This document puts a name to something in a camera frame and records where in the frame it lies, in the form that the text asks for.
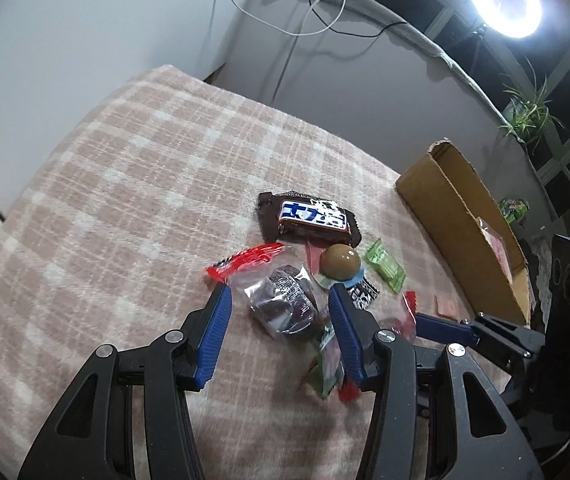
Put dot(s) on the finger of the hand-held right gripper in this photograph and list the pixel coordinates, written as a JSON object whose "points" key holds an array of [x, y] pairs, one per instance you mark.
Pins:
{"points": [[440, 327]]}

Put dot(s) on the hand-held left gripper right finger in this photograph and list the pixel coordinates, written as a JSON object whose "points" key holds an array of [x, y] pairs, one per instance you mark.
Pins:
{"points": [[345, 335]]}

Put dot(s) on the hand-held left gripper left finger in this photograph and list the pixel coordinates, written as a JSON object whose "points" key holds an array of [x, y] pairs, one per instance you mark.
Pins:
{"points": [[213, 335]]}

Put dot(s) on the small pink packet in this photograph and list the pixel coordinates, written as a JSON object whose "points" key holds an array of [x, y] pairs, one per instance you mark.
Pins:
{"points": [[447, 306]]}

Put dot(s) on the green snack packet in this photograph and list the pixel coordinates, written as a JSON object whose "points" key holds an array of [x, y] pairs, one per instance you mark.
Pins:
{"points": [[327, 370]]}

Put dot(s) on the black and white snack packet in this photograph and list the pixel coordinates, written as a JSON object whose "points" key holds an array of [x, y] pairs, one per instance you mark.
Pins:
{"points": [[362, 296]]}

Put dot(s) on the round brown egg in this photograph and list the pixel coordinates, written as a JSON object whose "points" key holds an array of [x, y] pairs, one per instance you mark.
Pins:
{"points": [[341, 261]]}

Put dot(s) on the clear packet of dark candy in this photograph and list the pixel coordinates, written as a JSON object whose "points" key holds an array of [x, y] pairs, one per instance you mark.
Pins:
{"points": [[280, 300]]}

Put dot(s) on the green candy packet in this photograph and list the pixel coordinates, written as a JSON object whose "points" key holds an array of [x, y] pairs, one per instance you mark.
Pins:
{"points": [[385, 266]]}

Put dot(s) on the pink snack packet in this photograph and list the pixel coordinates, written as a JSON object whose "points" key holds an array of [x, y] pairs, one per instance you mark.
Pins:
{"points": [[497, 252]]}

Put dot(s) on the brown chocolate bar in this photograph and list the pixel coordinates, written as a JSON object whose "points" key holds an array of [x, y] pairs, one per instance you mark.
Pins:
{"points": [[310, 217]]}

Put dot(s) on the cardboard box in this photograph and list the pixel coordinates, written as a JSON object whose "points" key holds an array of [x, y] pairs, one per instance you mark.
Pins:
{"points": [[445, 200]]}

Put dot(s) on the white lace tablecloth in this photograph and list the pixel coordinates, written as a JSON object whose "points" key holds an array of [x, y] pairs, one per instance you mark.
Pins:
{"points": [[540, 270]]}

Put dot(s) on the green snack bag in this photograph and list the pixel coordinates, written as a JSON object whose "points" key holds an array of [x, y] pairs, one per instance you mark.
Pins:
{"points": [[515, 210]]}

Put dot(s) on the potted spider plant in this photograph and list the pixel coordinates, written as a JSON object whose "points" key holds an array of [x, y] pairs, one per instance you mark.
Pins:
{"points": [[527, 115]]}

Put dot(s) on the black tripod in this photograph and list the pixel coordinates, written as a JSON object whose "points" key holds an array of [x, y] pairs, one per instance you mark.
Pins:
{"points": [[476, 50]]}

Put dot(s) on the white window frame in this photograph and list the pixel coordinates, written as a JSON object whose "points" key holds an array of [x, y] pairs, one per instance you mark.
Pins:
{"points": [[560, 172]]}

